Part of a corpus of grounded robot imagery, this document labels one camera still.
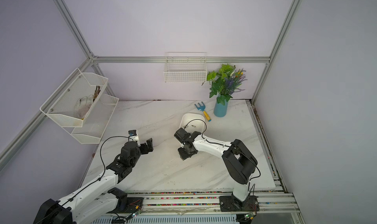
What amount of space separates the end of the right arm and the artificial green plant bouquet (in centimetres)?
32

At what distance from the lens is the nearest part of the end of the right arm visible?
0.65 meters

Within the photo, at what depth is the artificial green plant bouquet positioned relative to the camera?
874 millimetres
